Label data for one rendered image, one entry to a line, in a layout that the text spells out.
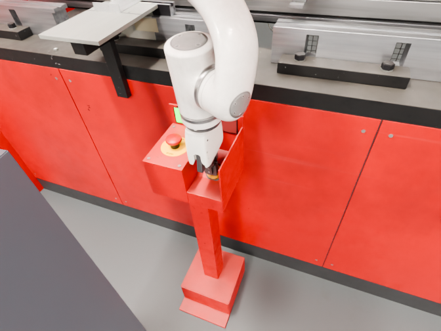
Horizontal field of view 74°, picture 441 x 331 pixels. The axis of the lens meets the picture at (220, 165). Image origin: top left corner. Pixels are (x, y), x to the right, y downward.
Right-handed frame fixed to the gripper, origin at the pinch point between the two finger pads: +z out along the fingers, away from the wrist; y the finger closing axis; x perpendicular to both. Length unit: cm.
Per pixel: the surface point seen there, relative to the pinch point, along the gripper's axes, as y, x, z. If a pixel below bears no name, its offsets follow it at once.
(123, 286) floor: 19, -43, 73
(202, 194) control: 5.6, -0.5, 3.9
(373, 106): -20.0, 32.6, -9.5
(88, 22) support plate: -18.3, -38.4, -23.7
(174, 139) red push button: -0.9, -9.1, -6.0
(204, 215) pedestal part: 2.7, -3.6, 20.3
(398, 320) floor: -6, 66, 76
